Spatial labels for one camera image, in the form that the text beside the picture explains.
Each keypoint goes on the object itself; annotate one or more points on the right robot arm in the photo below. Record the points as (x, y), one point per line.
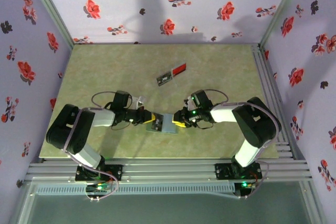
(257, 124)

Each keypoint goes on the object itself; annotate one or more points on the red VIP credit card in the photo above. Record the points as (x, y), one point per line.
(179, 69)

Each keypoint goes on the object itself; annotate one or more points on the small green-lit circuit board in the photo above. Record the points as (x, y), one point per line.
(99, 187)
(245, 185)

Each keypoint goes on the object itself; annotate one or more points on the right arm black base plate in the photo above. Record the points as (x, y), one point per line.
(223, 171)

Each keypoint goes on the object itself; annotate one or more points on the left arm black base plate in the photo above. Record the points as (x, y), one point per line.
(115, 172)

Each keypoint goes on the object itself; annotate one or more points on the aluminium side frame rail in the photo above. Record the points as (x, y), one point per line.
(263, 66)

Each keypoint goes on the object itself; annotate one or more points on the aluminium front frame rail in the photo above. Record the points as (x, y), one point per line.
(170, 169)

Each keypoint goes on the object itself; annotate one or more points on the green card holder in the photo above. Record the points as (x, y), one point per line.
(169, 125)

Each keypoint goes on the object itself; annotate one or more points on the aluminium corner post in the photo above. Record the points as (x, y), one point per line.
(281, 11)
(51, 11)

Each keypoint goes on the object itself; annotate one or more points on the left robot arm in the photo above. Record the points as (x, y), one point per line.
(71, 129)

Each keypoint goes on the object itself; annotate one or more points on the aluminium lower frame bar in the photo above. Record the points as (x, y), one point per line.
(312, 203)
(23, 203)

